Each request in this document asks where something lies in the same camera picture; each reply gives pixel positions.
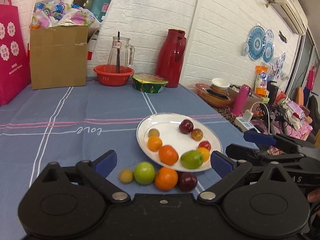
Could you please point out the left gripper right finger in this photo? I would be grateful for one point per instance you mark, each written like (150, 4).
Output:
(232, 175)

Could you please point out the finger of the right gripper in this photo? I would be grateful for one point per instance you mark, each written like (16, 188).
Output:
(259, 138)

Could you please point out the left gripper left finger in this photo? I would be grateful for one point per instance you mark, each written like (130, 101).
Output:
(96, 173)

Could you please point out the brown longan front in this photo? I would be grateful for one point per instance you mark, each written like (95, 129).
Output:
(126, 176)

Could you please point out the brown longan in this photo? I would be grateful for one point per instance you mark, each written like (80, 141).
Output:
(153, 133)
(126, 176)

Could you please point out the yellow orange fruit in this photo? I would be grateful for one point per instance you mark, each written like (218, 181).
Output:
(205, 153)

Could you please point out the red cherry tomato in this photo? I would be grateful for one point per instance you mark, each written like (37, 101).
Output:
(205, 144)

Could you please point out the large green apple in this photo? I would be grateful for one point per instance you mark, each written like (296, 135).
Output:
(192, 159)

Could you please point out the dark plum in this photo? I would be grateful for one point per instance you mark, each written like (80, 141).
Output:
(186, 126)
(186, 181)

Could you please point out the small green apple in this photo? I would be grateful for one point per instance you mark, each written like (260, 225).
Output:
(144, 173)

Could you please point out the brownish plum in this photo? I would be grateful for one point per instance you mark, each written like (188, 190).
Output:
(197, 134)

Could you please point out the small orange kumquat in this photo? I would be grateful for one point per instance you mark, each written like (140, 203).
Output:
(154, 143)

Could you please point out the orange tangerine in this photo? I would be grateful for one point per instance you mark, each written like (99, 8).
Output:
(168, 155)
(166, 179)

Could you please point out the brown longan back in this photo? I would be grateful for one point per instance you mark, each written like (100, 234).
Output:
(153, 133)

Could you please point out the white power strip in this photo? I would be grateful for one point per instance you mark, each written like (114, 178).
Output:
(244, 122)

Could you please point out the pink water bottle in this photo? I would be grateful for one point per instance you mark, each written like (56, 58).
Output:
(240, 100)

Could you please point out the orange glass bowl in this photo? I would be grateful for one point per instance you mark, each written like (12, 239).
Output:
(203, 91)

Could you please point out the white ceramic plate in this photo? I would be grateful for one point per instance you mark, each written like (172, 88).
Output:
(168, 126)

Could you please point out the orange snack bag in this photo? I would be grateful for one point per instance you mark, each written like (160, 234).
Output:
(261, 74)

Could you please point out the blue checked tablecloth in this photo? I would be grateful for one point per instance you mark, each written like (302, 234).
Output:
(71, 124)

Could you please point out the blue paper fan decoration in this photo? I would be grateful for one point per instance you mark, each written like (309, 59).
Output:
(259, 44)

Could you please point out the red plastic basket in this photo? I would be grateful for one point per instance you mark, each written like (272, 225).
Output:
(108, 76)

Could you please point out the green instant noodle bowl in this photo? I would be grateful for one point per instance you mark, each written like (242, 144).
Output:
(149, 83)

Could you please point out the glass pitcher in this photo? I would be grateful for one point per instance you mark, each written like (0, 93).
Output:
(127, 52)

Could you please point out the red thermos jug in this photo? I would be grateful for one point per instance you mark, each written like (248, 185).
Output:
(171, 57)

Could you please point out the brown cardboard box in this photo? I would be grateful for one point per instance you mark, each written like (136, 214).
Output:
(58, 57)

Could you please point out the black straw in pitcher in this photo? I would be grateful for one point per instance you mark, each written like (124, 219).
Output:
(118, 52)

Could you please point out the pink tote bag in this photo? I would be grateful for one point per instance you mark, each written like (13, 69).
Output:
(15, 70)

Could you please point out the floral cloth bundle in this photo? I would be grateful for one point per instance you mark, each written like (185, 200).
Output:
(48, 15)

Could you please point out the wall air conditioner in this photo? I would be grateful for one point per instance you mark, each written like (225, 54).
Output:
(292, 13)

